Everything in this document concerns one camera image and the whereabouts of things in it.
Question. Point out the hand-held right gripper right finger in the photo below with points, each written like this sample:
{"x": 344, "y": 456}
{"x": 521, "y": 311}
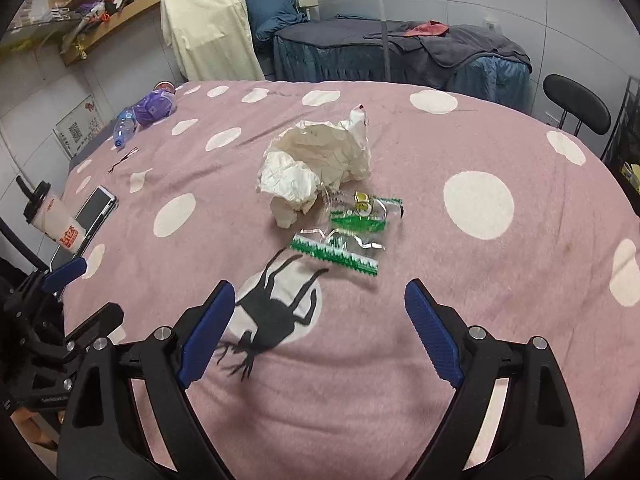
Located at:
{"x": 432, "y": 335}

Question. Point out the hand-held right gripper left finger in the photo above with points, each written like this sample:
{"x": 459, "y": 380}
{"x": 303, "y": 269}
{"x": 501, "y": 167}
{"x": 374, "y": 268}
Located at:
{"x": 207, "y": 335}

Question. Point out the cream garment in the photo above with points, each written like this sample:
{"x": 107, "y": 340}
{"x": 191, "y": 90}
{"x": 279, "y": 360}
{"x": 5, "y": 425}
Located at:
{"x": 210, "y": 25}

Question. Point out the massage bed with blue skirt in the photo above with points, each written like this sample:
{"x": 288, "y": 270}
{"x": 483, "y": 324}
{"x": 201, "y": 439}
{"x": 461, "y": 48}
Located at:
{"x": 325, "y": 60}

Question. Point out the white wall notice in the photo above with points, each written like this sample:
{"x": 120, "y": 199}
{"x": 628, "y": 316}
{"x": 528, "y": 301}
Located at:
{"x": 80, "y": 127}

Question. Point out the grey smartphone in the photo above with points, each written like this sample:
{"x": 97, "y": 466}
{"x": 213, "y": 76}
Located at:
{"x": 95, "y": 210}

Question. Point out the person's left hand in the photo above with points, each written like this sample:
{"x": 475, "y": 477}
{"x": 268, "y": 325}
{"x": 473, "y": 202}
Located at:
{"x": 37, "y": 425}

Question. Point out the clear water bottle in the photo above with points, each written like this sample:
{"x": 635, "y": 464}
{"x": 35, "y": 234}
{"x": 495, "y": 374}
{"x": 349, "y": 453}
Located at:
{"x": 124, "y": 130}

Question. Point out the white wall socket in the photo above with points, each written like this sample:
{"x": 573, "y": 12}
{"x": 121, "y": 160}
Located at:
{"x": 491, "y": 24}

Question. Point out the wooden cubby shelf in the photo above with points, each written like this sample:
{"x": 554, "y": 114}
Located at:
{"x": 145, "y": 0}

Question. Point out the green clear plastic wrapper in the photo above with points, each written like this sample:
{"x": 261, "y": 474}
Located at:
{"x": 340, "y": 255}

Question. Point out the yellow pad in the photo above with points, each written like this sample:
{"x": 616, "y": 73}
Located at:
{"x": 631, "y": 174}

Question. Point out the pink polka-dot blanket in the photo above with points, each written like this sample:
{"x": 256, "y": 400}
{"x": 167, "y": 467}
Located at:
{"x": 450, "y": 310}

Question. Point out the grey blanket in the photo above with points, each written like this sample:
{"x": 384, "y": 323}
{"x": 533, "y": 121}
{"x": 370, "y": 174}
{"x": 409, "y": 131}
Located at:
{"x": 460, "y": 55}

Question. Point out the drink cup with black lid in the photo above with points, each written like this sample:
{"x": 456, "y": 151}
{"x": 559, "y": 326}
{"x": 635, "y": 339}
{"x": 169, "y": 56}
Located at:
{"x": 60, "y": 225}

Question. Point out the white floor lamp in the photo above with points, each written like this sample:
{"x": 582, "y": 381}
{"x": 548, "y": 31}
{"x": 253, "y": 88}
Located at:
{"x": 385, "y": 20}

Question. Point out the red cloth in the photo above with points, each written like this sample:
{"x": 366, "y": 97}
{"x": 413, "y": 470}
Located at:
{"x": 425, "y": 29}

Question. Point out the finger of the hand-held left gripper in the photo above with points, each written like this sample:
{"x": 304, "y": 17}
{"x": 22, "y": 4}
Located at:
{"x": 65, "y": 272}
{"x": 97, "y": 322}

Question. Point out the black hair clip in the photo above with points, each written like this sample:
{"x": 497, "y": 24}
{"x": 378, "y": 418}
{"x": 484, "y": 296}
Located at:
{"x": 122, "y": 161}

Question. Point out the black metal cart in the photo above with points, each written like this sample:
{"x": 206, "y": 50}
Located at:
{"x": 627, "y": 130}

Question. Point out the smiley-print clear plastic wrapper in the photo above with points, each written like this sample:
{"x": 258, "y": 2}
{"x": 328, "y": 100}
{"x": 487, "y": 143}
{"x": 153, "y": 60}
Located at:
{"x": 362, "y": 207}

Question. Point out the blue bedding pile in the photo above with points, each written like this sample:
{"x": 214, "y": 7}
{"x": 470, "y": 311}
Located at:
{"x": 270, "y": 10}

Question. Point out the purple mesh pouch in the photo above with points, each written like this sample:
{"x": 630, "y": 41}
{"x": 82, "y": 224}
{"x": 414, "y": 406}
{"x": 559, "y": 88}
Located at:
{"x": 155, "y": 107}

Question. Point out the crumpled white paper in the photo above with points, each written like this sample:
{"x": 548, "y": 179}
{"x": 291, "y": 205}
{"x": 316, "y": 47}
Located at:
{"x": 310, "y": 160}

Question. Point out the black round stool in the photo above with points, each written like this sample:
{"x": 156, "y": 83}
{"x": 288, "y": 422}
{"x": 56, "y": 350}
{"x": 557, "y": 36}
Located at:
{"x": 575, "y": 100}

